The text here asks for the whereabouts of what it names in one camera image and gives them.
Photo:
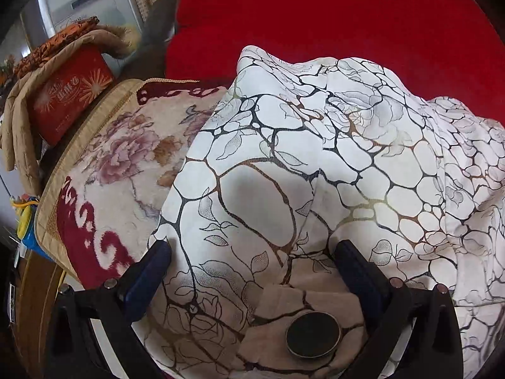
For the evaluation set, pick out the orange black patterned cloth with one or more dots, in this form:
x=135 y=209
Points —
x=59 y=39

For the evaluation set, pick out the white crackle print coat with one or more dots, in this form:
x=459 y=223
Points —
x=315 y=166

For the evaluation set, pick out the beige padded jacket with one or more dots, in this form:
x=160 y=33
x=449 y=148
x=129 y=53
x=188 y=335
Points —
x=19 y=134

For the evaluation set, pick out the red gift box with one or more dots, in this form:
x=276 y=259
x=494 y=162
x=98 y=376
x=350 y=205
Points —
x=67 y=94

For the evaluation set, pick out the silver refrigerator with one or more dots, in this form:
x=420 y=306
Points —
x=79 y=0

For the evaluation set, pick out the dark brown leather sofa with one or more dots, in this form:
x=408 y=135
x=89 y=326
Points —
x=158 y=39

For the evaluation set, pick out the blue kids water bottle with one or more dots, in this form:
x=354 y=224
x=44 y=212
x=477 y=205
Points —
x=27 y=221

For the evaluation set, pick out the floral plush blanket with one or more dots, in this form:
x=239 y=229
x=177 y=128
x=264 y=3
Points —
x=118 y=166

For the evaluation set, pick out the red sofa cover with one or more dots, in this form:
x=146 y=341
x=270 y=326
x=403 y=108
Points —
x=355 y=15

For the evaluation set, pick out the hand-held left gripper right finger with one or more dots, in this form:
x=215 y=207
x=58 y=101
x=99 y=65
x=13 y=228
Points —
x=355 y=280

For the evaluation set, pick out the wooden low cabinet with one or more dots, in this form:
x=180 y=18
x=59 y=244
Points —
x=35 y=304

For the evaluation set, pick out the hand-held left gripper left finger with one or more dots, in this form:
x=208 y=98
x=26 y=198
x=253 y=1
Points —
x=146 y=280

